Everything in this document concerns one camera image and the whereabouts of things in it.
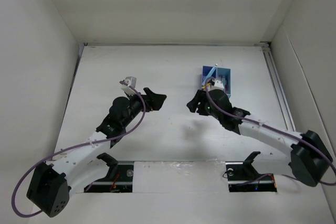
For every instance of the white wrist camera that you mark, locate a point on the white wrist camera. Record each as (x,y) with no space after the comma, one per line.
(128,86)
(217,85)

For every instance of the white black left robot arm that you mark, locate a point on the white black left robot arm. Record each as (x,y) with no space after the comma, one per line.
(54,182)

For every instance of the purple blue storage bin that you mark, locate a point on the purple blue storage bin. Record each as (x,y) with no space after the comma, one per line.
(209,80)

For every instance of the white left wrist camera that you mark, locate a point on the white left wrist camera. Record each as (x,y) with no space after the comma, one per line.
(128,86)

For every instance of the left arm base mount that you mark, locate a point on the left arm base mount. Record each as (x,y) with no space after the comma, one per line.
(118,179)

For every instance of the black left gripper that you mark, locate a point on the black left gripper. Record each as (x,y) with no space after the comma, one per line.
(156,99)

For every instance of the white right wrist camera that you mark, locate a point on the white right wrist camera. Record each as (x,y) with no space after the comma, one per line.
(217,85)

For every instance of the light blue storage bin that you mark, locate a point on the light blue storage bin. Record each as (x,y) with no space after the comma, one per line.
(224,75)

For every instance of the light blue correction tape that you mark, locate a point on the light blue correction tape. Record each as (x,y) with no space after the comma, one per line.
(211,72)

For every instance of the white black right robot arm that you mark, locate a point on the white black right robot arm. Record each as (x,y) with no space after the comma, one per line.
(308,157)

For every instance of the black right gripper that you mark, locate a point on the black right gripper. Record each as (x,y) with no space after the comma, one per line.
(200,95)

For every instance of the aluminium rail right edge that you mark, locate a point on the aluminium rail right edge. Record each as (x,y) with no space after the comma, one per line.
(279,91)

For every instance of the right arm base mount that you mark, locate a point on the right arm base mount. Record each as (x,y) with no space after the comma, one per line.
(242,177)

